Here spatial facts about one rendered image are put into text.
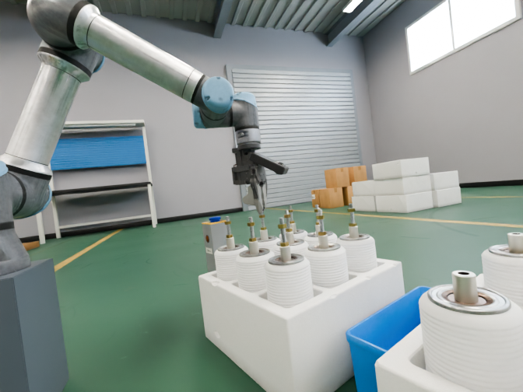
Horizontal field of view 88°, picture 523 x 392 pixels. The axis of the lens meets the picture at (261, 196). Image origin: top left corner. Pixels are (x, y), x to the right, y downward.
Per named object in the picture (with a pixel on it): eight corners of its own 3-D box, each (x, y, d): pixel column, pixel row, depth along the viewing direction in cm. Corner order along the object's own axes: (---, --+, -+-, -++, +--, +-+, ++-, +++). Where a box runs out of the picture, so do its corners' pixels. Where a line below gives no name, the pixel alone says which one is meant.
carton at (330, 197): (344, 206, 415) (342, 187, 414) (331, 208, 407) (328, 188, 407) (333, 205, 443) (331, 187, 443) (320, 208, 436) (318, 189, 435)
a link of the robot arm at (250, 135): (263, 131, 84) (252, 126, 77) (265, 145, 84) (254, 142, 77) (242, 135, 87) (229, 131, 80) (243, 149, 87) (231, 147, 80)
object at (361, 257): (353, 295, 77) (346, 233, 77) (387, 303, 70) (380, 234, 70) (335, 308, 71) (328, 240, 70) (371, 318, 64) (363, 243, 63)
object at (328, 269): (348, 337, 57) (338, 253, 56) (306, 330, 62) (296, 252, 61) (358, 316, 65) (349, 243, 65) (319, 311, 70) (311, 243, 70)
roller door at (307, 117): (243, 211, 563) (226, 63, 556) (242, 211, 575) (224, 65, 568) (366, 194, 669) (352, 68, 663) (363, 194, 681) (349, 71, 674)
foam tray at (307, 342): (299, 422, 46) (286, 319, 46) (205, 337, 78) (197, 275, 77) (409, 330, 69) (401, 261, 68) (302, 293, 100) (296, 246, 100)
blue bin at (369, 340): (408, 435, 41) (400, 358, 41) (349, 394, 51) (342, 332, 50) (478, 350, 58) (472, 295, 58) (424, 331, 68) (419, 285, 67)
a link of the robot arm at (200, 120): (191, 92, 71) (233, 92, 74) (191, 106, 81) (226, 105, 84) (194, 122, 71) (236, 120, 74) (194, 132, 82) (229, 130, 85)
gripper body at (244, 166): (244, 186, 88) (240, 149, 88) (268, 183, 85) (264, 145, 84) (233, 187, 81) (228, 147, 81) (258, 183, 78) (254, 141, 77)
